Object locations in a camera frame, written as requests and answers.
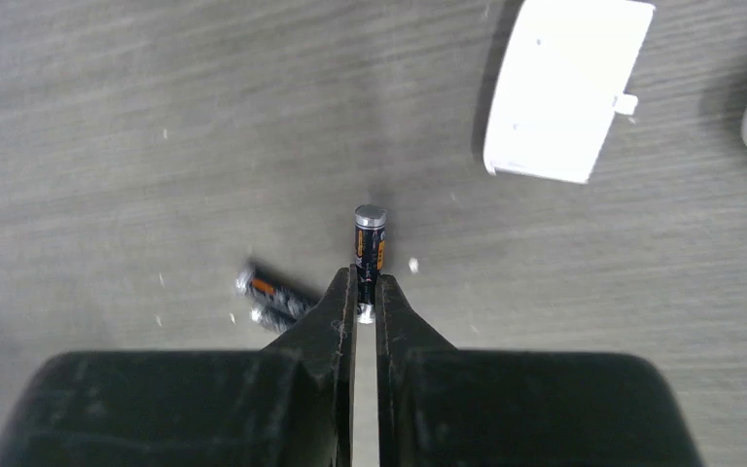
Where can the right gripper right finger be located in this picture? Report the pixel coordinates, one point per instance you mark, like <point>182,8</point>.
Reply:
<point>440,405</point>

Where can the white battery cover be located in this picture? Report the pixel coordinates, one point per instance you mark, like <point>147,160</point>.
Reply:
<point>561,84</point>

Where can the black AAA battery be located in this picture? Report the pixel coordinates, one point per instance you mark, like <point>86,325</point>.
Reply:
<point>271,319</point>
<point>271,288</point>
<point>370,221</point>

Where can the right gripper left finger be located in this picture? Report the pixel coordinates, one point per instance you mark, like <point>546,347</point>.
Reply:
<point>286,404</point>

